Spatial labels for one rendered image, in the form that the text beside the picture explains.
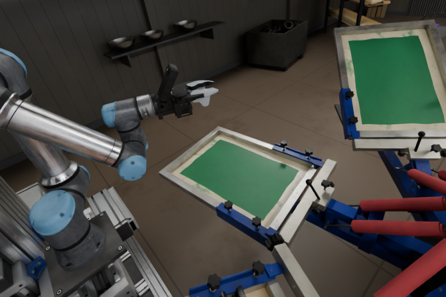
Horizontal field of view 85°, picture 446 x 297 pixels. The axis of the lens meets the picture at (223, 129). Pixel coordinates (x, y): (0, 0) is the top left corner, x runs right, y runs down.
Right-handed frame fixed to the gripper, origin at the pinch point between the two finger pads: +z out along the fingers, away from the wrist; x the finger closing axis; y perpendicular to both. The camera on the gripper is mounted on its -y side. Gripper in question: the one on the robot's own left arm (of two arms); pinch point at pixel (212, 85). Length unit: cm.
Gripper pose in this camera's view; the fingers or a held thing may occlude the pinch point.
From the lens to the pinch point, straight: 82.0
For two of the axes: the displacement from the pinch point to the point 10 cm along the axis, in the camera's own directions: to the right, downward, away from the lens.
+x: 3.1, 6.2, -7.2
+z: 9.5, -2.6, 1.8
